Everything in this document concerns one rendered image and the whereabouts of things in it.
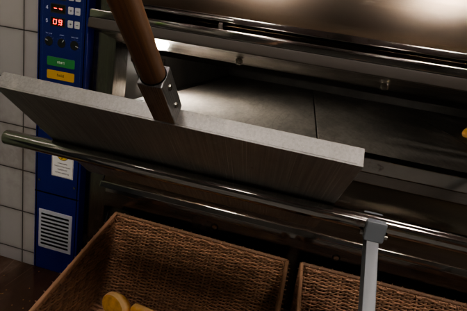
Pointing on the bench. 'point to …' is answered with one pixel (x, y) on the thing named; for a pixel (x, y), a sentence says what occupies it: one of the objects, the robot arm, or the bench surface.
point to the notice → (62, 167)
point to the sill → (415, 172)
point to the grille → (55, 231)
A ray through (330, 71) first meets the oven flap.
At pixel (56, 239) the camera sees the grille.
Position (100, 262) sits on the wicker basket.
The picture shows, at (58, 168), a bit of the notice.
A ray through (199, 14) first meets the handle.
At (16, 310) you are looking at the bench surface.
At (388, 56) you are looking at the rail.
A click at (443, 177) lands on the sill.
